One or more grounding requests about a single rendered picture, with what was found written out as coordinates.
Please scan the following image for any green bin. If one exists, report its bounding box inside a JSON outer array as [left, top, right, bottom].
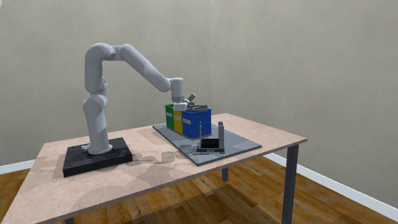
[[165, 104, 174, 130]]

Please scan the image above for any yellow bin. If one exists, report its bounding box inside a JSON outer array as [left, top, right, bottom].
[[173, 110, 183, 134]]

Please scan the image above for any blue open bin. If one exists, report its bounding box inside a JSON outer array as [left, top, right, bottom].
[[182, 108, 212, 139]]

